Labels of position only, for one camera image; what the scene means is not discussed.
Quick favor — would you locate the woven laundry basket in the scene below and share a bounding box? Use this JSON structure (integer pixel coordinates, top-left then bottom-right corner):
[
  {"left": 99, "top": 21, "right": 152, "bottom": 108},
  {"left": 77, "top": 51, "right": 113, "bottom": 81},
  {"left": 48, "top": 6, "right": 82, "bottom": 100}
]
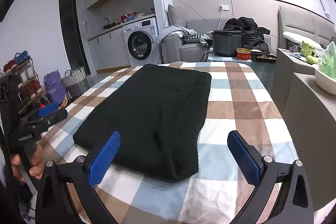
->
[{"left": 62, "top": 67, "right": 89, "bottom": 101}]

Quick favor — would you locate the blue checkered tablecloth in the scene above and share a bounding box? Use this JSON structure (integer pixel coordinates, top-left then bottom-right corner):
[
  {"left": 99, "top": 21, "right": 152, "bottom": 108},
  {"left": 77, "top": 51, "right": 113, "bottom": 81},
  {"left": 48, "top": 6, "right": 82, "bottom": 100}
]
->
[{"left": 207, "top": 53, "right": 276, "bottom": 81}]

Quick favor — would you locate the white plastic basin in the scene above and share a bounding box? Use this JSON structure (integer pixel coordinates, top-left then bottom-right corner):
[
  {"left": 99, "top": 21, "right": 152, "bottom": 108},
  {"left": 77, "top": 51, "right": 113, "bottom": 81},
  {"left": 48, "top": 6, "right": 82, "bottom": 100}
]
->
[{"left": 314, "top": 65, "right": 336, "bottom": 96}]

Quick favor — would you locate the shoe rack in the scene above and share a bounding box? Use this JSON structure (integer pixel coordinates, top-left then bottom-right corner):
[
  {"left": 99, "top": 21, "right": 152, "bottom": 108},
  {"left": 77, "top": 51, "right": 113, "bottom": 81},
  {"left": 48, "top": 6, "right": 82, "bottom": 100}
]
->
[{"left": 1, "top": 51, "right": 50, "bottom": 114}]

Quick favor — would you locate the black knit shirt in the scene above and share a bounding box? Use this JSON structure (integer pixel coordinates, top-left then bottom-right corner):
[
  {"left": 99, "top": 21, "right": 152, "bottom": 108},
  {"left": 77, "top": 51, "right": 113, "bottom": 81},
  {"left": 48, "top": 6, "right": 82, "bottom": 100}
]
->
[{"left": 73, "top": 65, "right": 211, "bottom": 182}]

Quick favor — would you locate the light blue garment on sofa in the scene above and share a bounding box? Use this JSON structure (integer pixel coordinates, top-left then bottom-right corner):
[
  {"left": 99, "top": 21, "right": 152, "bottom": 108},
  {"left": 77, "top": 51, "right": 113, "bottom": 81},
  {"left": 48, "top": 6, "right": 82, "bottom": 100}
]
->
[{"left": 155, "top": 25, "right": 197, "bottom": 44}]

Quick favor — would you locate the pile of black clothes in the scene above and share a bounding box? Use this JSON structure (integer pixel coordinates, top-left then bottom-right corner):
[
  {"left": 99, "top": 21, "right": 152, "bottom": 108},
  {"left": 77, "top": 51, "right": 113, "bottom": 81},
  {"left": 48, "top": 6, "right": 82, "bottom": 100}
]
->
[{"left": 223, "top": 16, "right": 270, "bottom": 54}]

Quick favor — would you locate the purple bag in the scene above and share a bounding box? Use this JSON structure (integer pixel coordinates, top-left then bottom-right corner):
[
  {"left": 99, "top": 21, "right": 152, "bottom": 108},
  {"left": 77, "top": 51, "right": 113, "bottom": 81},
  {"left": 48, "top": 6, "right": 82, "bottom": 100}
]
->
[{"left": 43, "top": 71, "right": 70, "bottom": 105}]

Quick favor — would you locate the black food tray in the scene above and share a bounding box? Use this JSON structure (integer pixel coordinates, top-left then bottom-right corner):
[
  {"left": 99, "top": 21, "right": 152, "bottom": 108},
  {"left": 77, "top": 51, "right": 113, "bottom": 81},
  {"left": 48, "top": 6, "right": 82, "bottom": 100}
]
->
[{"left": 251, "top": 52, "right": 276, "bottom": 64}]

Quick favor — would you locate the white washing machine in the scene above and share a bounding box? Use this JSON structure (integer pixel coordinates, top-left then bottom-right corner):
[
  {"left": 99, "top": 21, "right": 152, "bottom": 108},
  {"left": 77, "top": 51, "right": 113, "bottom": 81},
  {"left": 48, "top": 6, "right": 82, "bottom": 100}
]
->
[{"left": 122, "top": 16, "right": 160, "bottom": 67}]

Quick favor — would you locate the black rice cooker pot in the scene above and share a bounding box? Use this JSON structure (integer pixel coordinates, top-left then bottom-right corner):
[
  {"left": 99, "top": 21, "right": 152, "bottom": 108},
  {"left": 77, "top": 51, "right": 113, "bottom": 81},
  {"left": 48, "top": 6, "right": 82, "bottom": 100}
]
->
[{"left": 213, "top": 30, "right": 243, "bottom": 57}]

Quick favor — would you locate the checkered bed sheet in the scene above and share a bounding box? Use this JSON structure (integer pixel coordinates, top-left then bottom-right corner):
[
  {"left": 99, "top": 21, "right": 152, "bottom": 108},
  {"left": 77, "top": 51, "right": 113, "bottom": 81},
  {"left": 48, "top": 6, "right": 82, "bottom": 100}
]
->
[{"left": 39, "top": 61, "right": 300, "bottom": 224}]

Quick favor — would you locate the red yellow bowl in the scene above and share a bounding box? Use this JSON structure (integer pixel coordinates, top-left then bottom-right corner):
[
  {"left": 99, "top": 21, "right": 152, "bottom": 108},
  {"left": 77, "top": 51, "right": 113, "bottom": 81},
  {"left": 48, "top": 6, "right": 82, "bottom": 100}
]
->
[{"left": 236, "top": 48, "right": 251, "bottom": 61}]

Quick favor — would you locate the left hand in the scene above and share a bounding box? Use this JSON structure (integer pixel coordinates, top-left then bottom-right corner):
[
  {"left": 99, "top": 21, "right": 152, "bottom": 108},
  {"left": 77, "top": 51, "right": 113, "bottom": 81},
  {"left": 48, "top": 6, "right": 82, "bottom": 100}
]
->
[{"left": 10, "top": 143, "right": 45, "bottom": 184}]

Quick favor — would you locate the grey sofa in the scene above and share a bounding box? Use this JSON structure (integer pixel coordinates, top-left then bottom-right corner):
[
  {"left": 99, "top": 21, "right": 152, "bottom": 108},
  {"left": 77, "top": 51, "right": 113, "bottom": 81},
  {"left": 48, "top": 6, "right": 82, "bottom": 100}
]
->
[{"left": 158, "top": 5, "right": 224, "bottom": 63}]

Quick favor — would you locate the grey cabinet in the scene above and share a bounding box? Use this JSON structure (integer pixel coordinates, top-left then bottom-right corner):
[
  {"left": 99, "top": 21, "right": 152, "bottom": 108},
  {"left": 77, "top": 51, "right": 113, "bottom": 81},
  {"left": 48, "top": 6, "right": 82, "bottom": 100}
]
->
[{"left": 271, "top": 49, "right": 336, "bottom": 211}]

